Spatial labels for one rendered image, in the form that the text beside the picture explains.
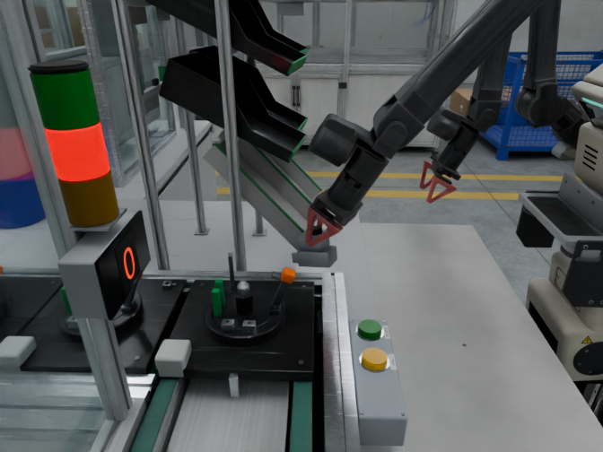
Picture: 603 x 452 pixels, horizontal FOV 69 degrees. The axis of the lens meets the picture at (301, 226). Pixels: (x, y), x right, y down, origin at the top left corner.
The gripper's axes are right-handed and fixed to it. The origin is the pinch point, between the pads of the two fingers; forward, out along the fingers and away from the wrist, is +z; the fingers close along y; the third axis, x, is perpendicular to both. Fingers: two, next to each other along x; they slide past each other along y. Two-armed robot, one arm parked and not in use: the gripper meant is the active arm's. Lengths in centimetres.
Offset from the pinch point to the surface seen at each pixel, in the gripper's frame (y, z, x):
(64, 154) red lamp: 42.3, -14.0, -18.7
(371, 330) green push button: 7.7, 3.0, 17.8
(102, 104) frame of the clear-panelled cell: -41, 34, -89
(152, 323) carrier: 21.1, 21.6, -12.0
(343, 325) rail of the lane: 7.0, 6.4, 13.9
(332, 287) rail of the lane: -4.0, 8.8, 8.2
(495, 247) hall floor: -229, 50, 74
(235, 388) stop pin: 25.2, 14.9, 6.5
